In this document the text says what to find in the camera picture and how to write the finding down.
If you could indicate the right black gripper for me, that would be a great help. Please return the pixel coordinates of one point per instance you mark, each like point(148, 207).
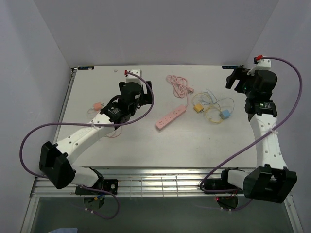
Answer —
point(239, 74)

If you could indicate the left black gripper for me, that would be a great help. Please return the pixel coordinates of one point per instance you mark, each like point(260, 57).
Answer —
point(146, 98)

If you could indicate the blue charger plug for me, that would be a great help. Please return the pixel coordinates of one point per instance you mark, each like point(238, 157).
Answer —
point(224, 114)

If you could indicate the yellow charger plug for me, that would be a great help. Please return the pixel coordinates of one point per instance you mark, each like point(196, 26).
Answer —
point(198, 107)

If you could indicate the pink power strip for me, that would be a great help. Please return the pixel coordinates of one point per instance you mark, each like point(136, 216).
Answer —
point(170, 117)

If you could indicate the pink charger plug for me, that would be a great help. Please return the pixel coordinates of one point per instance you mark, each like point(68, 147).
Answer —
point(98, 106)

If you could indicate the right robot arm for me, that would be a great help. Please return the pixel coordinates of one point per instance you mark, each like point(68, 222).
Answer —
point(271, 180)

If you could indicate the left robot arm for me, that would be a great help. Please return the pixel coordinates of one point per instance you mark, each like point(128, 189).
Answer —
point(57, 160)

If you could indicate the right blue corner label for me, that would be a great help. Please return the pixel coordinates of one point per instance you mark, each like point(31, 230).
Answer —
point(228, 67)

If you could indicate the blue corner label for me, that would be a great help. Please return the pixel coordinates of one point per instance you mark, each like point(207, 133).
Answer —
point(228, 67)
point(85, 67)

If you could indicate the left blue corner label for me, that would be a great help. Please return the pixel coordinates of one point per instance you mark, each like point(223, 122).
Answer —
point(85, 67)

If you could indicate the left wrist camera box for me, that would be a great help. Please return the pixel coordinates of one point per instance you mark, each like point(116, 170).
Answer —
point(131, 76)

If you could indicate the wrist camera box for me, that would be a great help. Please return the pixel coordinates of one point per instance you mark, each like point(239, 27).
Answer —
point(261, 63)
point(131, 76)

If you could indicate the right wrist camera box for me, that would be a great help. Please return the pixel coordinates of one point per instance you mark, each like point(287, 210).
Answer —
point(261, 63)

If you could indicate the aluminium rail frame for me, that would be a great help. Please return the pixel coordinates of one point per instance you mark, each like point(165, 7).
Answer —
point(145, 160)

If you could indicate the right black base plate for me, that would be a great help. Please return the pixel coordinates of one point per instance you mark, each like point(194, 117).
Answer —
point(219, 185)

